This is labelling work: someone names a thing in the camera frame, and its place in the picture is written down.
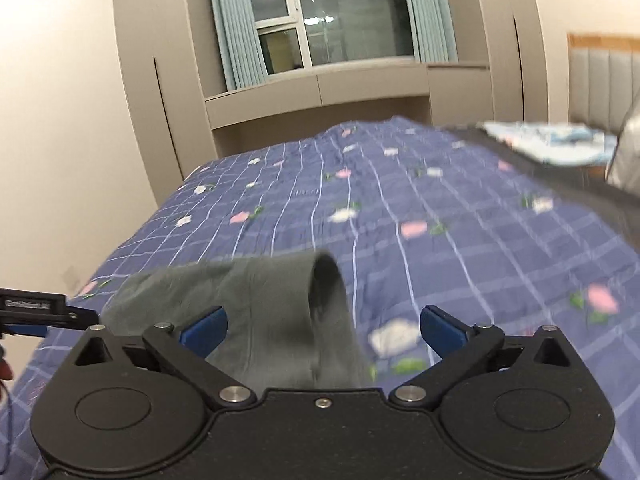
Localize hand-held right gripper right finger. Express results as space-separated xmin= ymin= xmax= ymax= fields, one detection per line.
xmin=388 ymin=304 xmax=572 ymax=409

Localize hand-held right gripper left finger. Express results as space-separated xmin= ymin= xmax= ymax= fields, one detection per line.
xmin=74 ymin=305 xmax=259 ymax=410

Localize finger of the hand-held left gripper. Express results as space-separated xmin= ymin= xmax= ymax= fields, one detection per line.
xmin=0 ymin=324 xmax=50 ymax=337
xmin=0 ymin=309 xmax=100 ymax=331

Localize grey fleece pants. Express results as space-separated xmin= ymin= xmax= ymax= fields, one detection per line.
xmin=100 ymin=251 xmax=387 ymax=394

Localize blue checked floral quilt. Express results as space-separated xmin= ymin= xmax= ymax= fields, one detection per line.
xmin=0 ymin=115 xmax=640 ymax=480

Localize light printed folded cloth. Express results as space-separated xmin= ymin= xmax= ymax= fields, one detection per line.
xmin=481 ymin=120 xmax=622 ymax=166

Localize white pillow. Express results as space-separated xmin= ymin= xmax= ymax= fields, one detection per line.
xmin=604 ymin=109 xmax=640 ymax=192

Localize beige window seat cabinet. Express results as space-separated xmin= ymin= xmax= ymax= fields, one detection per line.
xmin=203 ymin=57 xmax=492 ymax=132

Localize beige wardrobe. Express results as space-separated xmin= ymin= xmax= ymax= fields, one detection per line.
xmin=112 ymin=0 xmax=227 ymax=182
xmin=469 ymin=0 xmax=552 ymax=127

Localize grey padded headboard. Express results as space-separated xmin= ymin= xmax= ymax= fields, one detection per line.
xmin=567 ymin=32 xmax=640 ymax=127

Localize window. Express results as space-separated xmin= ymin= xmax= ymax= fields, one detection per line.
xmin=240 ymin=0 xmax=420 ymax=75

